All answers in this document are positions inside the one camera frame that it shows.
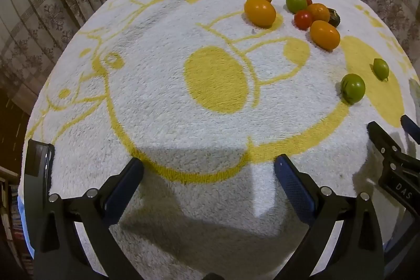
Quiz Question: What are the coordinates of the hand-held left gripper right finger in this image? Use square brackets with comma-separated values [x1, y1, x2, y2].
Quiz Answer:
[274, 154, 386, 280]

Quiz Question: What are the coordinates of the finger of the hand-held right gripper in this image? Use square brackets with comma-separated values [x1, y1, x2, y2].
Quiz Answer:
[401, 115, 420, 144]
[367, 121, 407, 163]

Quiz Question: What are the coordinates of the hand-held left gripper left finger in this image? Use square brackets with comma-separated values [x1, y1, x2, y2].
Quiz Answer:
[33, 157, 145, 280]

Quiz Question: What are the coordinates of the round green tomato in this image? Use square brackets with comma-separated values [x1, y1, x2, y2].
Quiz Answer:
[340, 73, 366, 104]

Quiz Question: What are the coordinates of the small oval green fruit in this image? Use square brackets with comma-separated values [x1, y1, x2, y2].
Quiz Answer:
[373, 58, 390, 81]

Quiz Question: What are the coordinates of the oval smooth orange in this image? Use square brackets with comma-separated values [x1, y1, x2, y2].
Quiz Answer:
[310, 20, 340, 50]

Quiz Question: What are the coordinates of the dark brown wrinkled fruit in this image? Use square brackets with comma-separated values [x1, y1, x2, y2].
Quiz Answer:
[327, 8, 341, 27]

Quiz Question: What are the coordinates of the round orange mandarin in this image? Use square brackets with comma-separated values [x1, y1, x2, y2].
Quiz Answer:
[307, 3, 330, 23]

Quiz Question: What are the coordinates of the red cherry tomato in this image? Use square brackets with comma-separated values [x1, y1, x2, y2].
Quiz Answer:
[294, 10, 314, 30]

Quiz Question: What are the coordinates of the green tomato with stem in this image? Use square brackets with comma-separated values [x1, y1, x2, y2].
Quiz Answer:
[285, 0, 308, 14]

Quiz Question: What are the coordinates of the large smooth yellow-orange orange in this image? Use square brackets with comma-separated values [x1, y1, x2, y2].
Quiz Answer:
[244, 0, 277, 28]

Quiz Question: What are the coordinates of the black upright stand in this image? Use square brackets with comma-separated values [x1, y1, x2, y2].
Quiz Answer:
[24, 138, 56, 254]

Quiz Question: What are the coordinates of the bookshelf with books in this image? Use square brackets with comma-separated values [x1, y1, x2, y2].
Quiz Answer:
[0, 165, 33, 280]

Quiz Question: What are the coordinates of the white yellow printed towel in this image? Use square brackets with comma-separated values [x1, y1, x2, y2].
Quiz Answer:
[18, 0, 417, 280]

